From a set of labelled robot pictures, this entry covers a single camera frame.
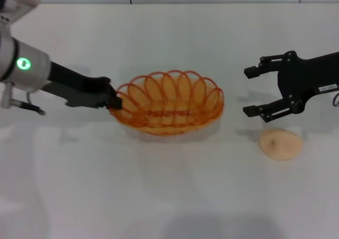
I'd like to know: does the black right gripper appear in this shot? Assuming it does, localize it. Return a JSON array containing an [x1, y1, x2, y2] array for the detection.
[[243, 50, 339, 124]]

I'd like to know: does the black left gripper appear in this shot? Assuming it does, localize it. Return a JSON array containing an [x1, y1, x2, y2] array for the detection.
[[39, 60, 123, 110]]

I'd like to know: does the pale round bread bun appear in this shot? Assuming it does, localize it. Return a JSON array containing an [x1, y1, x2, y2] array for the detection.
[[259, 128, 304, 161]]

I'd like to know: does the orange woven plastic basket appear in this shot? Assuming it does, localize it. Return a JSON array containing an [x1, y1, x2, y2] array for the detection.
[[108, 69, 225, 136]]

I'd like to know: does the grey left gripper cable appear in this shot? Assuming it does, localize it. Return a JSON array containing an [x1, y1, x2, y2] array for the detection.
[[0, 82, 46, 116]]

